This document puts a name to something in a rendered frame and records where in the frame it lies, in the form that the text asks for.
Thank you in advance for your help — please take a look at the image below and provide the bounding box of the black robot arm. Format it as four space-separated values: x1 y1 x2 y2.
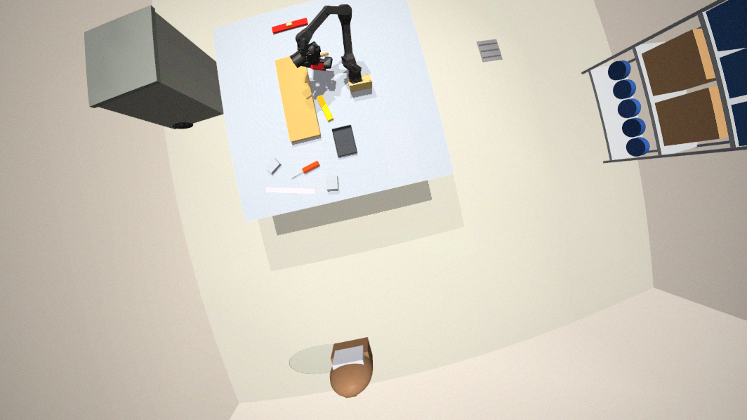
289 4 363 84

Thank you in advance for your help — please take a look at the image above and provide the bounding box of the white flat bar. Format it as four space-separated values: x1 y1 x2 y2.
266 188 315 194

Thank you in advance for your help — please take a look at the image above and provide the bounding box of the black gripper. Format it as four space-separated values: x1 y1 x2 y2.
301 54 333 70

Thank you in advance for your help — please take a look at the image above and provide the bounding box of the orange hexagonal rod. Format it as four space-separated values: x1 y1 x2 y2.
291 161 319 178

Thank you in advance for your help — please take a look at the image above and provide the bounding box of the red flat bar with yellow block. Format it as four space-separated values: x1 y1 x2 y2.
272 18 308 34

